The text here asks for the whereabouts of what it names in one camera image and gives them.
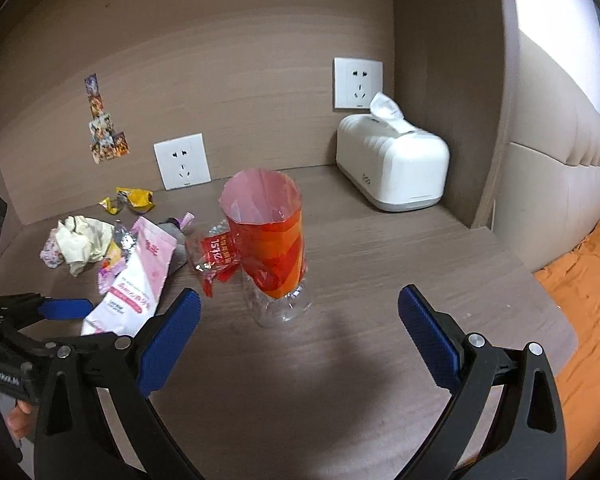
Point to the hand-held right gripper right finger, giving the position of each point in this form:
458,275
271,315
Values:
427,345

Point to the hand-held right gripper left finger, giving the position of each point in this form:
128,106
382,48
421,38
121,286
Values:
172,340

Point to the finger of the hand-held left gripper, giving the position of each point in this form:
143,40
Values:
65,308
27,344

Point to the pink and white packet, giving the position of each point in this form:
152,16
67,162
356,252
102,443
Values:
130,285

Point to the cut bottle with orange label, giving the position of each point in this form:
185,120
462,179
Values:
267,240

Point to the person's left hand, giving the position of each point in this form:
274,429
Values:
19,420

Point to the small pink crumpled wrapper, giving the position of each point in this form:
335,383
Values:
50,254

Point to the colourful candy wrapper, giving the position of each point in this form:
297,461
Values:
109,272

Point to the crumpled white tissue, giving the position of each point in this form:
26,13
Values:
82,240

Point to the clear wrapper with red label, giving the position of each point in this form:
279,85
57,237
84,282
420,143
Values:
214,260

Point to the silver foil wrapper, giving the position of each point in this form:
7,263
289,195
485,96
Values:
124,240

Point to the small yellow candy wrapper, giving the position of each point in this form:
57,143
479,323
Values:
109,206

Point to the yellow snack wrapper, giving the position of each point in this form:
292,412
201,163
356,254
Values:
137,198

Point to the orange bed sheet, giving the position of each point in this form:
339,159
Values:
587,330

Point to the white tissue box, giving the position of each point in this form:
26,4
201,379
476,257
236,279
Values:
395,170

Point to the beige padded headboard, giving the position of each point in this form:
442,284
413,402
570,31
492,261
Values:
555,170

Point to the white tissue sheet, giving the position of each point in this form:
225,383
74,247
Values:
386,110

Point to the strip of wall stickers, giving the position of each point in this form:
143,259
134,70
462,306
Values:
105,130

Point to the white wall socket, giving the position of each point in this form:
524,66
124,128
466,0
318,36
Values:
182,161
358,83

